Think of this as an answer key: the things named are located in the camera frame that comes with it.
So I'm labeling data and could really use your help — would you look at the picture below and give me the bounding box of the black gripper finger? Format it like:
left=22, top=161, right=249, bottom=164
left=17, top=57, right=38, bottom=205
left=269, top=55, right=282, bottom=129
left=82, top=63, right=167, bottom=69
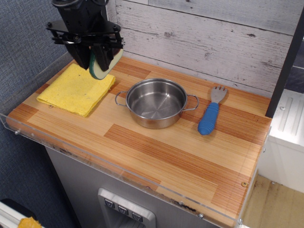
left=65, top=44, right=91, bottom=70
left=93, top=44, right=114, bottom=71

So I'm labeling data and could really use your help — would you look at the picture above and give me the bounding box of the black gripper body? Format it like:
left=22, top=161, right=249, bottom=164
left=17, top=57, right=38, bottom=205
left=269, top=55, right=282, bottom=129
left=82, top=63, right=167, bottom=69
left=47, top=4, right=123, bottom=48

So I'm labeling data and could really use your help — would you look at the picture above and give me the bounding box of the toy avocado half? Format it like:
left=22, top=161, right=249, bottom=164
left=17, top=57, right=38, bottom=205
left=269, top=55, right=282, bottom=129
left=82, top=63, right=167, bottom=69
left=89, top=49, right=124, bottom=80

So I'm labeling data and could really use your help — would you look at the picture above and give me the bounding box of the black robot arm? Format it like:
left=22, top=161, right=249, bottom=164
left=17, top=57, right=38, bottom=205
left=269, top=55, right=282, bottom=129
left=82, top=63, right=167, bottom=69
left=46, top=0, right=123, bottom=78

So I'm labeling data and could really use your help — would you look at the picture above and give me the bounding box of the yellow folded cloth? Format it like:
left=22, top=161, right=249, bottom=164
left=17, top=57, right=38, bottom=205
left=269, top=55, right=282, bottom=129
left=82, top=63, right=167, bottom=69
left=37, top=63, right=116, bottom=117

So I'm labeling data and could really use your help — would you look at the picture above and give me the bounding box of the small steel pot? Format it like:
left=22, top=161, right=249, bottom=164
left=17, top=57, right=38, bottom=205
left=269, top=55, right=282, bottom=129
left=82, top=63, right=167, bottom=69
left=114, top=78, right=199, bottom=129

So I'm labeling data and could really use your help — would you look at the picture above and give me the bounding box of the grey toy fridge cabinet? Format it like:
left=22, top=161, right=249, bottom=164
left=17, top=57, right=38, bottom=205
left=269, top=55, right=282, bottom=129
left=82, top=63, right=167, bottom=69
left=45, top=146, right=236, bottom=228

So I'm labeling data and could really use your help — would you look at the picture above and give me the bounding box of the silver dispenser button panel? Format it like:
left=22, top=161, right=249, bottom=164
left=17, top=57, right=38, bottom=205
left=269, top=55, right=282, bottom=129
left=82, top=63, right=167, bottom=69
left=98, top=188, right=156, bottom=228

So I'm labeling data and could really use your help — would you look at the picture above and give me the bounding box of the white side cabinet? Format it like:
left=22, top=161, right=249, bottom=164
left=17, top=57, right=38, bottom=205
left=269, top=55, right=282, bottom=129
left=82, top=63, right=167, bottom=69
left=257, top=89, right=304, bottom=192

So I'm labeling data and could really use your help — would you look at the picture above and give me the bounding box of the black left frame post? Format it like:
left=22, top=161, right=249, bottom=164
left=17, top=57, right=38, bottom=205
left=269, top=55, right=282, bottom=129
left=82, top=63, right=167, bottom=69
left=92, top=0, right=109, bottom=22

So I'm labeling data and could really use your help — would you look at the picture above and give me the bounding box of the black frame post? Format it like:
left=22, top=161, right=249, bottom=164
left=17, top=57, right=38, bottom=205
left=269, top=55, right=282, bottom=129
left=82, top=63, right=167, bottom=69
left=265, top=9, right=304, bottom=118
left=92, top=0, right=109, bottom=22

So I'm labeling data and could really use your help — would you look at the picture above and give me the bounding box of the clear acrylic guard rail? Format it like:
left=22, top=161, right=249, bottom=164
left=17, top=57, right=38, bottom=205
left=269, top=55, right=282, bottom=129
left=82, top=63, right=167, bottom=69
left=8, top=45, right=275, bottom=228

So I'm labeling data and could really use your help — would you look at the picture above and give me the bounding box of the blue handled metal fork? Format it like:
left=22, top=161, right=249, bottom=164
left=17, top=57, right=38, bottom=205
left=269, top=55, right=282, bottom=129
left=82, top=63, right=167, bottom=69
left=198, top=85, right=228, bottom=135

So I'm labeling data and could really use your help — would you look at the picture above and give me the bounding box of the black right frame post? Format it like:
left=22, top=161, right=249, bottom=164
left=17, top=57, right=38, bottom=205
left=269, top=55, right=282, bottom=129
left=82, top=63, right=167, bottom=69
left=265, top=9, right=304, bottom=118

